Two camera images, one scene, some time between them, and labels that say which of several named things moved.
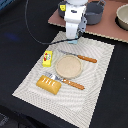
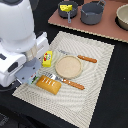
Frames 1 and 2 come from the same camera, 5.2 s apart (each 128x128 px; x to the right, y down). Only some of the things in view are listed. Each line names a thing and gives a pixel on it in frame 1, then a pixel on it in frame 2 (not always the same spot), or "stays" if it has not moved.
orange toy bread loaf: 49,84 stays
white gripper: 75,18 → 12,61
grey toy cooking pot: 94,11 stays
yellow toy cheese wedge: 63,7 stays
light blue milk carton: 74,41 → 32,78
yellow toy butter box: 47,58 stays
